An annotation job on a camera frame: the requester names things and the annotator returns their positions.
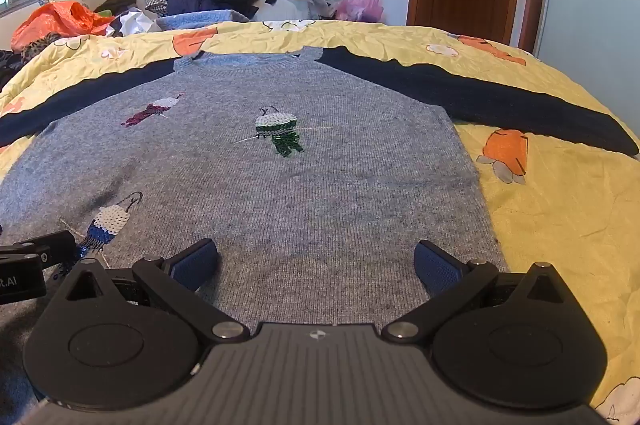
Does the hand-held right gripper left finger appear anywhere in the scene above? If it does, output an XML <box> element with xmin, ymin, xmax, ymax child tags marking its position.
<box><xmin>61</xmin><ymin>238</ymin><xmax>251</xmax><ymax>347</ymax></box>

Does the orange plastic bag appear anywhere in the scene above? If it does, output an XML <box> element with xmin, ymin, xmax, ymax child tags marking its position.
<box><xmin>11</xmin><ymin>1</ymin><xmax>116</xmax><ymax>53</ymax></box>

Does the yellow printed bedspread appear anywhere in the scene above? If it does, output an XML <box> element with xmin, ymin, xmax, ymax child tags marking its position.
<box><xmin>0</xmin><ymin>20</ymin><xmax>640</xmax><ymax>425</ymax></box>

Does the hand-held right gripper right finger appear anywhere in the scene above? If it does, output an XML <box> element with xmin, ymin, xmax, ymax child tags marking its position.
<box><xmin>382</xmin><ymin>239</ymin><xmax>574</xmax><ymax>347</ymax></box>

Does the dark green cloth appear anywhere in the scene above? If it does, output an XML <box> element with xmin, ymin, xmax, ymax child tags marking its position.
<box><xmin>93</xmin><ymin>0</ymin><xmax>138</xmax><ymax>16</ymax></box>

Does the pink plastic bag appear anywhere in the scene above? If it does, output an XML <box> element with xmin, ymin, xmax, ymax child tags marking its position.
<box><xmin>334</xmin><ymin>0</ymin><xmax>385</xmax><ymax>24</ymax></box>

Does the grey sweater with navy sleeves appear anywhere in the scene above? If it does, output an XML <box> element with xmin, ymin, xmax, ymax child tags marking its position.
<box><xmin>0</xmin><ymin>45</ymin><xmax>640</xmax><ymax>425</ymax></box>

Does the light blue folded cloth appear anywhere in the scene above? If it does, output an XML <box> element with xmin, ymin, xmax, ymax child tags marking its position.
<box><xmin>156</xmin><ymin>9</ymin><xmax>251</xmax><ymax>32</ymax></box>

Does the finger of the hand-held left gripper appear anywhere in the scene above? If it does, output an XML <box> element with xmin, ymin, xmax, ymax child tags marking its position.
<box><xmin>0</xmin><ymin>230</ymin><xmax>77</xmax><ymax>267</ymax></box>

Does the dark leopard print cloth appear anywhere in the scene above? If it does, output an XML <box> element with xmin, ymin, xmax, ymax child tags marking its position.
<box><xmin>0</xmin><ymin>32</ymin><xmax>63</xmax><ymax>90</ymax></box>

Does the white crumpled cloth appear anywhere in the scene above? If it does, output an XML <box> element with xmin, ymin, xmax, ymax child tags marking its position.
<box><xmin>107</xmin><ymin>7</ymin><xmax>163</xmax><ymax>38</ymax></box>

